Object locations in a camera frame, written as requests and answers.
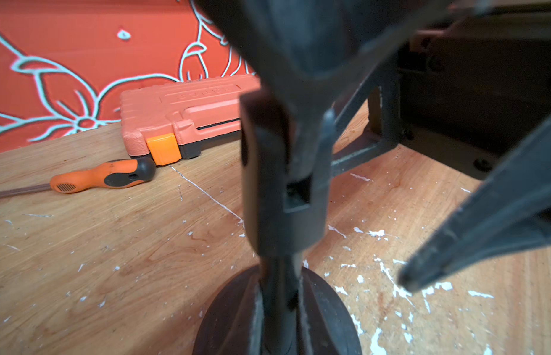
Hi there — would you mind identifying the orange plastic tool case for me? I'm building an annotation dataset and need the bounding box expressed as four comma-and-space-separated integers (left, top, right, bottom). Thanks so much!
120, 75, 260, 166

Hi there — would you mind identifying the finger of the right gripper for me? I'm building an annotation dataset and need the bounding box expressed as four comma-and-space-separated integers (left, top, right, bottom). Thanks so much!
398, 115, 551, 292

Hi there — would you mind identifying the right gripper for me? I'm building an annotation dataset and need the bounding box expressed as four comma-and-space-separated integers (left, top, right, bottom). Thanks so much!
331, 8, 551, 180

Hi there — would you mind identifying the orange black handled screwdriver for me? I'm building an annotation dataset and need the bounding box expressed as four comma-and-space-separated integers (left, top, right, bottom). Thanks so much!
0, 157, 157, 198

